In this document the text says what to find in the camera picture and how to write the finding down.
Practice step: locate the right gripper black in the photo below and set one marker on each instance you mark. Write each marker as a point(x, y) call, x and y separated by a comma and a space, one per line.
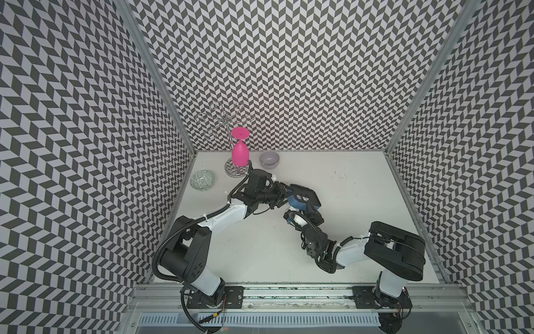
point(314, 216)

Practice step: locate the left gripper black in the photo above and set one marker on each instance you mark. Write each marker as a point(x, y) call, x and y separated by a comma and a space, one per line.
point(281, 193)

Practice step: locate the blue alarm clock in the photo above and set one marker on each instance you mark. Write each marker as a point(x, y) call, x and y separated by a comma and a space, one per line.
point(303, 198)

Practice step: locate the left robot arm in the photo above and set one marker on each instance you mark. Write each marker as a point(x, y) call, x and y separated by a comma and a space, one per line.
point(183, 256)

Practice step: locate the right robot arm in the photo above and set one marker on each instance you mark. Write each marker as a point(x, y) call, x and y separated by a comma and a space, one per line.
point(400, 253)

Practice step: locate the grey small bowl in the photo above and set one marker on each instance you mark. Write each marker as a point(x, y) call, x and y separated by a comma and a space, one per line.
point(269, 160)

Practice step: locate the pink wine glass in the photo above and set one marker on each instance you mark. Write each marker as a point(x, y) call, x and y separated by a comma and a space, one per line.
point(240, 152)

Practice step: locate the green patterned dish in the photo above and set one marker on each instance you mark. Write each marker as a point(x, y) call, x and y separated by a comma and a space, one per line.
point(202, 180)

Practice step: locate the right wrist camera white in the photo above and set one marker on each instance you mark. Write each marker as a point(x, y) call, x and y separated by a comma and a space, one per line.
point(294, 219)

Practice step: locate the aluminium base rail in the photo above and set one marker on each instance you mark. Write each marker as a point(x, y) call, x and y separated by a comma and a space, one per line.
point(301, 308)

